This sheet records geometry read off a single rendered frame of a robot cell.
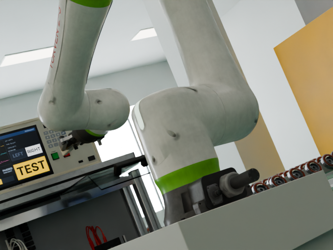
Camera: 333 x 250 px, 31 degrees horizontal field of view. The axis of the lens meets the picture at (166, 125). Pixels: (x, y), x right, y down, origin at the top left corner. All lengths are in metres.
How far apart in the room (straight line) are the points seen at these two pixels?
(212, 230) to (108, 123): 0.64
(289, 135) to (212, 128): 7.35
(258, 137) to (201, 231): 4.91
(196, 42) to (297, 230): 0.46
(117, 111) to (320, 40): 3.94
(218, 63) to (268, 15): 7.09
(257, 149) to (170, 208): 4.67
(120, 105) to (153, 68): 8.49
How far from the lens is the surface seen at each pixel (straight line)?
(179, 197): 1.08
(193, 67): 1.25
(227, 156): 5.75
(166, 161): 1.08
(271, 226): 0.99
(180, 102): 1.10
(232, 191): 1.03
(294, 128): 8.39
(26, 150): 1.91
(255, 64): 8.65
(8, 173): 1.87
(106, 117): 1.48
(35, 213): 1.83
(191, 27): 1.26
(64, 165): 1.93
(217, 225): 0.92
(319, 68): 5.36
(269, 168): 5.77
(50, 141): 1.94
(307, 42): 5.40
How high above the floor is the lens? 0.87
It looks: 8 degrees up
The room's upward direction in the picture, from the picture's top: 22 degrees counter-clockwise
